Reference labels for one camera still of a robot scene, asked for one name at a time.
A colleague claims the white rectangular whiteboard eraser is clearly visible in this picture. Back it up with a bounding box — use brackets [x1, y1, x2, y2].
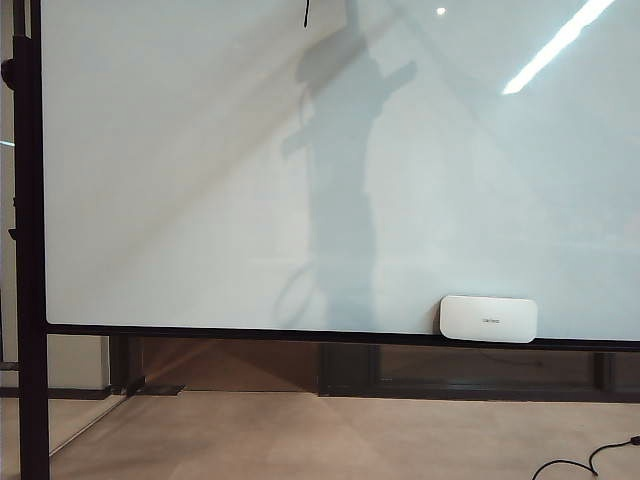
[438, 294, 540, 346]

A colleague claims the white whiteboard panel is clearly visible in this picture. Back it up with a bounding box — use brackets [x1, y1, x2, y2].
[39, 0, 640, 344]

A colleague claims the black floor cable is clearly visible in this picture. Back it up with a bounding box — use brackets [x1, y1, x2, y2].
[531, 435, 640, 480]

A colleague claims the large white whiteboard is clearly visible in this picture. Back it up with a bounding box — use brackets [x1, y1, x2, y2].
[11, 0, 640, 480]

